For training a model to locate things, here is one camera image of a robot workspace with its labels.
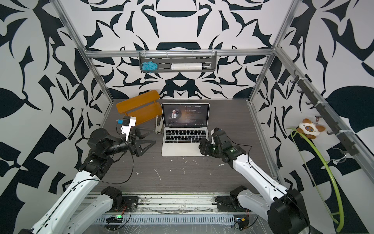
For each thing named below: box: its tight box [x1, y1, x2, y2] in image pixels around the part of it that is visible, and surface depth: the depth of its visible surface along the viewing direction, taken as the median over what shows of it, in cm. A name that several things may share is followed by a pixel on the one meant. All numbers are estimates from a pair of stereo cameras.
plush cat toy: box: [296, 117, 326, 140], surface depth 61 cm
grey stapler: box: [155, 114, 164, 135], surface depth 106 cm
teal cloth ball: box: [141, 60, 159, 74], surface depth 93 cm
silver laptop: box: [161, 102, 210, 157], surface depth 98 cm
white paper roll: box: [170, 62, 204, 71], surface depth 91 cm
